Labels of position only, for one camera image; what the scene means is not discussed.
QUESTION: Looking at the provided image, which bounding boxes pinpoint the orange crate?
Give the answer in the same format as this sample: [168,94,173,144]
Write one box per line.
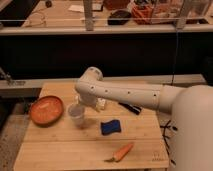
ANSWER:
[131,5,153,25]

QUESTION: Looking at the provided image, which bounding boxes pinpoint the black floor cables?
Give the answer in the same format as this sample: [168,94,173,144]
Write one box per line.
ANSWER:
[160,119,178,166]

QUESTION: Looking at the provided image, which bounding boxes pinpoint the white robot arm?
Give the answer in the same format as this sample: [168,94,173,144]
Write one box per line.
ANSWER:
[75,67,213,171]

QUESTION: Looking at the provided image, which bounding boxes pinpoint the white paper sheet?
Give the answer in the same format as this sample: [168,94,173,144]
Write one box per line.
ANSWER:
[68,4,103,13]

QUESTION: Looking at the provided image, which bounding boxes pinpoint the metal clamp at left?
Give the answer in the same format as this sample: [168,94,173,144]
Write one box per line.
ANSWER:
[0,67,26,86]

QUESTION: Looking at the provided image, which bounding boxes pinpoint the black pouch on bench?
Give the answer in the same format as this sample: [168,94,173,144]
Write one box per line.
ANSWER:
[107,10,131,25]

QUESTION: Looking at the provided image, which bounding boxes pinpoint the white ceramic cup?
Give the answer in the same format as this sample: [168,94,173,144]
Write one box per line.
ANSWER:
[68,104,85,127]

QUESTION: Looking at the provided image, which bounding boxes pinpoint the orange toy carrot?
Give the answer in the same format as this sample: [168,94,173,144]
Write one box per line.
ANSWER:
[105,142,134,162]

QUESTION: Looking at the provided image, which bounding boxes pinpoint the black striped eraser block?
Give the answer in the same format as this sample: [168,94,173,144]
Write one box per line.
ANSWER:
[118,103,142,115]

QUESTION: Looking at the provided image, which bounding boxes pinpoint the white rectangular box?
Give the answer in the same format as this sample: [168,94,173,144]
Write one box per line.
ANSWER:
[75,95,107,111]

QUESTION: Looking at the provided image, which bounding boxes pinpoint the orange bowl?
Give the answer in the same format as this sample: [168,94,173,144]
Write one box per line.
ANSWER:
[29,96,64,126]

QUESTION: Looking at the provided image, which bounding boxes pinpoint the grey metal post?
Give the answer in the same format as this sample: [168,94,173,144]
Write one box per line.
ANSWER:
[175,0,192,30]
[83,0,94,31]

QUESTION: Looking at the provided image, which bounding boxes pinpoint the grey metal post right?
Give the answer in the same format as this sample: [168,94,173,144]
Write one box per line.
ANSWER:
[175,0,192,30]

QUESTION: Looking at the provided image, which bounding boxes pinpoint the blue sponge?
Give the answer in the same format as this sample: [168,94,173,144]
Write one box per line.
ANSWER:
[101,120,121,135]

